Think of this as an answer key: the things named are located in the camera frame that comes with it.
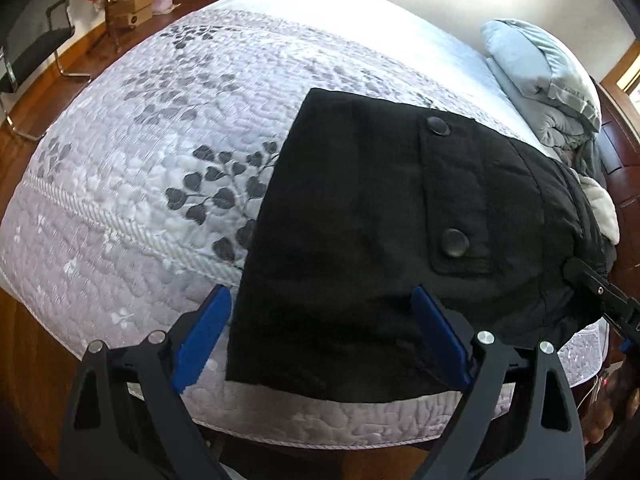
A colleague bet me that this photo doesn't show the black metal chair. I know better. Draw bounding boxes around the black metal chair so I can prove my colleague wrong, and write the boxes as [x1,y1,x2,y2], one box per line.
[0,0,92,142]

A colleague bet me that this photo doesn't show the black quilted jacket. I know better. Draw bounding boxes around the black quilted jacket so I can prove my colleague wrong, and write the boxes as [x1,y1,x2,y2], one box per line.
[225,87,617,404]

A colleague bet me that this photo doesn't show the cardboard boxes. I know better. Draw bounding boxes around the cardboard boxes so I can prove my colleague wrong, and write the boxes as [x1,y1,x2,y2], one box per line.
[106,0,156,30]

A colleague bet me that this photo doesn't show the grey folded comforter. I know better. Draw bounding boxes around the grey folded comforter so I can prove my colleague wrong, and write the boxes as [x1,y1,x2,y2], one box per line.
[530,100,608,181]

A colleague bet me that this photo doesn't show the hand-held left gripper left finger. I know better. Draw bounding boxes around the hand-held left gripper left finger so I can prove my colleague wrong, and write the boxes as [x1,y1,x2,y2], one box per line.
[59,284,232,480]

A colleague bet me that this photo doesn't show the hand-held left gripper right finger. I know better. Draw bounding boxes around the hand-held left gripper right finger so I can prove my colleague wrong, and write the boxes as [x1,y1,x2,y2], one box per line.
[410,285,587,480]

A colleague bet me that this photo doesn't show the light blue pillow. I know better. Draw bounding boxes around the light blue pillow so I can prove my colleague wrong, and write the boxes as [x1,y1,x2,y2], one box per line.
[481,19,602,133]

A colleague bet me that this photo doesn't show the wooden window frame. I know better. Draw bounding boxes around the wooden window frame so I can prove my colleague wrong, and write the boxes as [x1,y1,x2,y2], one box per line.
[600,40,640,97]

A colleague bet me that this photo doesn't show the person's right hand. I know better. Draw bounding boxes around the person's right hand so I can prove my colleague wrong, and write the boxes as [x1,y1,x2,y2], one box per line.
[582,360,633,447]

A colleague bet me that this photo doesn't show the bed with white quilted cover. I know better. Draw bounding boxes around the bed with white quilted cover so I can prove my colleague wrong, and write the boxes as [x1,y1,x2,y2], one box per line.
[0,0,613,450]

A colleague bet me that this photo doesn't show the wooden headboard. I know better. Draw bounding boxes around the wooden headboard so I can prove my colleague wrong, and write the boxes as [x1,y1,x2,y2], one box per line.
[587,77,640,281]

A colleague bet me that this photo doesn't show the dark grey cloth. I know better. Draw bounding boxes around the dark grey cloth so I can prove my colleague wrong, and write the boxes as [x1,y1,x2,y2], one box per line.
[570,132,608,186]

